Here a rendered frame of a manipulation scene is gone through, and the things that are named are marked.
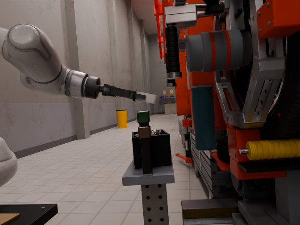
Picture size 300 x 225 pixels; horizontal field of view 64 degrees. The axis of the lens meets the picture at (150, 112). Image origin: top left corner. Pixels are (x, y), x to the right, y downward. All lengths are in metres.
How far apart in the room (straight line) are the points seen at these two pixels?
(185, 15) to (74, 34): 5.73
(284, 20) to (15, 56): 0.62
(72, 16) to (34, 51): 5.86
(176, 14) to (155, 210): 0.74
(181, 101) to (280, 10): 2.67
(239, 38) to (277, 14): 0.30
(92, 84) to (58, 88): 0.11
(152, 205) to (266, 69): 0.68
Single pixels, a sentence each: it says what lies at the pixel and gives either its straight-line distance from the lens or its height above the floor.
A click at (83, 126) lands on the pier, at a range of 6.10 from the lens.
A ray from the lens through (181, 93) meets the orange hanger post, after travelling 3.20.
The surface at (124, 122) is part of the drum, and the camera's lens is 8.31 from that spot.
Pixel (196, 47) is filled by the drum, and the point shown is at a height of 0.86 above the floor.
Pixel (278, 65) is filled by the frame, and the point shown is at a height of 0.75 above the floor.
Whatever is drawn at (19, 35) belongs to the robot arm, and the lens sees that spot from 0.69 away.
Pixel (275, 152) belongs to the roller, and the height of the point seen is 0.51.
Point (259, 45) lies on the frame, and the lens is 0.67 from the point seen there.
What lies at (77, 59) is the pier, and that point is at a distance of 6.22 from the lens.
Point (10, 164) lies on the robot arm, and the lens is 1.18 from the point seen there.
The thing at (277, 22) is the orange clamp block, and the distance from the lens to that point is 0.59.
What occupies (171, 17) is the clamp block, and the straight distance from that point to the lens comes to 0.73.
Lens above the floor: 0.67
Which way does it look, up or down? 1 degrees down
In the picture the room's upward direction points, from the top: 4 degrees counter-clockwise
